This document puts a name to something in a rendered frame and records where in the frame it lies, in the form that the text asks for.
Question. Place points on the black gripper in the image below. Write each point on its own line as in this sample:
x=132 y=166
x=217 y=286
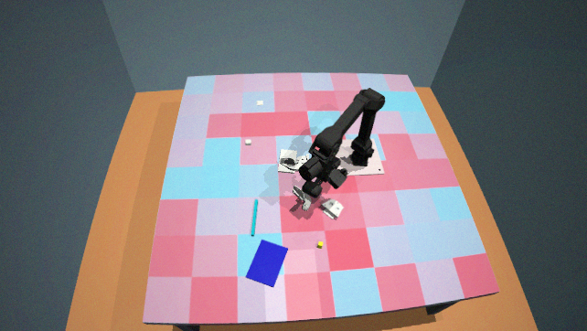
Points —
x=314 y=189

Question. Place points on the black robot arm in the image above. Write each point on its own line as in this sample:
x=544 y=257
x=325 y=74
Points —
x=329 y=140

